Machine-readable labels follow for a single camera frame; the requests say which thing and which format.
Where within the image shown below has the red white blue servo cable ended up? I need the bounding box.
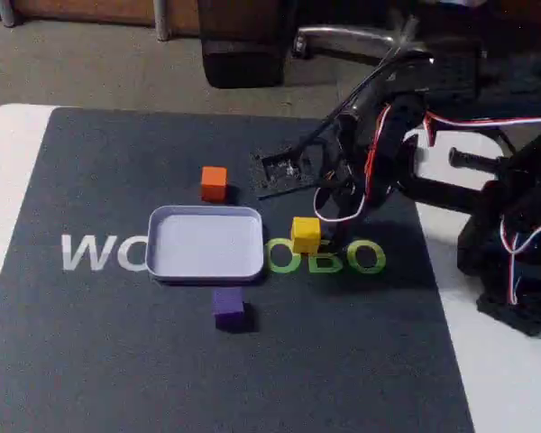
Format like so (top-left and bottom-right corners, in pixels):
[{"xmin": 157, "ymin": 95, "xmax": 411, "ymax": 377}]
[{"xmin": 313, "ymin": 103, "xmax": 541, "ymax": 306}]

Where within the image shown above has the orange wooden cube block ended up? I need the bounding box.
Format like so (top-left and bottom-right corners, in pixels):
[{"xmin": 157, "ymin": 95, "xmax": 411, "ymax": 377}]
[{"xmin": 200, "ymin": 165, "xmax": 229, "ymax": 202}]

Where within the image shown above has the black table clamp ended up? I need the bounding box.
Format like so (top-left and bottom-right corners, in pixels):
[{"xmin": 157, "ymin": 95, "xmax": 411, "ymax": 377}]
[{"xmin": 394, "ymin": 134, "xmax": 518, "ymax": 218}]

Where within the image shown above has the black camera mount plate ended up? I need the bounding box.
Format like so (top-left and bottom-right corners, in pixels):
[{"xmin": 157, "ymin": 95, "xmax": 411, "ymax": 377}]
[{"xmin": 251, "ymin": 134, "xmax": 357, "ymax": 201}]

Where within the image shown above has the pale lavender rectangular tray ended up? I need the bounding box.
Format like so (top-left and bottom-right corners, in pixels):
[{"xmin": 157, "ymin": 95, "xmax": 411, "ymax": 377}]
[{"xmin": 146, "ymin": 205, "xmax": 267, "ymax": 284}]

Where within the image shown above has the dark chair caster block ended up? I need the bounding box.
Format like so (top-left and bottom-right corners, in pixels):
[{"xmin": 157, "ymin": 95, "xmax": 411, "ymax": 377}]
[{"xmin": 197, "ymin": 0, "xmax": 286, "ymax": 89}]

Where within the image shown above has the purple wooden cube block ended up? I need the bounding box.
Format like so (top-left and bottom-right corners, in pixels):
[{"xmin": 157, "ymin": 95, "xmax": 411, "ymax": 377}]
[{"xmin": 212, "ymin": 288, "xmax": 246, "ymax": 333}]

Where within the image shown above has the dark mat with printed letters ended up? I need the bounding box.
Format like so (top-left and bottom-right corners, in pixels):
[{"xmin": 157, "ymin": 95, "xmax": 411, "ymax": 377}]
[{"xmin": 0, "ymin": 106, "xmax": 475, "ymax": 433}]

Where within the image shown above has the yellow wooden cube block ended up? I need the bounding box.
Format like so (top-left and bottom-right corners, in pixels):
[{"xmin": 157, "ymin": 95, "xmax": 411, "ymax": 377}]
[{"xmin": 289, "ymin": 216, "xmax": 322, "ymax": 254}]

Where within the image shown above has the chrome chair base leg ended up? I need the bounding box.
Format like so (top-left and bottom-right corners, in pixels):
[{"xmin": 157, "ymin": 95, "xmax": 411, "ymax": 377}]
[{"xmin": 292, "ymin": 24, "xmax": 436, "ymax": 65}]

